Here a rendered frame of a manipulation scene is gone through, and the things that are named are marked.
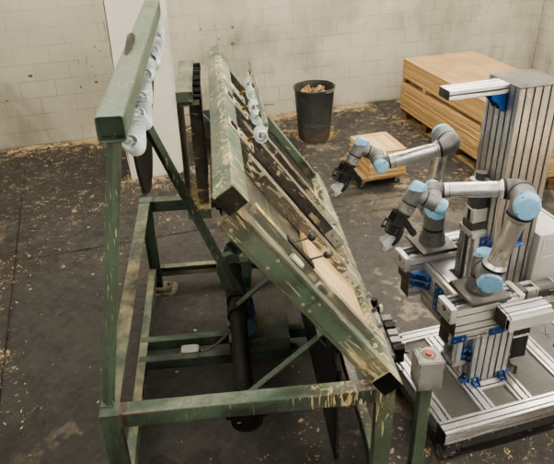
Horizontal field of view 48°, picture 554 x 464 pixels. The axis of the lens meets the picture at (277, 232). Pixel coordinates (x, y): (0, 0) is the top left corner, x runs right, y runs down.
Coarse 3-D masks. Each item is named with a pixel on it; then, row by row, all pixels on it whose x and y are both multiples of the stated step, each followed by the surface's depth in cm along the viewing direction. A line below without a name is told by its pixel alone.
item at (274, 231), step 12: (252, 204) 269; (264, 216) 267; (264, 228) 270; (276, 228) 271; (276, 240) 274; (288, 252) 278; (312, 276) 286; (336, 300) 294; (348, 312) 298; (360, 324) 303; (372, 336) 307
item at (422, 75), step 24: (408, 72) 784; (432, 72) 735; (456, 72) 732; (480, 72) 730; (408, 96) 792; (432, 96) 747; (408, 120) 813; (432, 120) 746; (456, 120) 693; (480, 120) 650; (552, 168) 624
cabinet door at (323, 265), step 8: (304, 240) 315; (304, 248) 310; (312, 248) 321; (312, 256) 308; (320, 264) 314; (328, 264) 327; (320, 272) 304; (328, 272) 318; (336, 272) 333; (328, 280) 306; (336, 280) 322; (344, 280) 339; (336, 288) 311; (344, 288) 327; (352, 288) 344; (344, 296) 315; (352, 296) 331; (352, 304) 321; (360, 312) 323
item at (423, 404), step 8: (416, 392) 306; (424, 392) 300; (416, 400) 307; (424, 400) 303; (416, 408) 308; (424, 408) 305; (416, 416) 310; (424, 416) 308; (416, 424) 311; (424, 424) 311; (416, 432) 313; (424, 432) 314; (416, 440) 317; (424, 440) 317; (416, 448) 320; (416, 456) 323
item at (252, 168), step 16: (240, 128) 297; (240, 144) 295; (256, 160) 305; (256, 176) 304; (272, 192) 309; (288, 208) 315; (304, 224) 320; (320, 240) 326; (336, 256) 332; (352, 272) 343
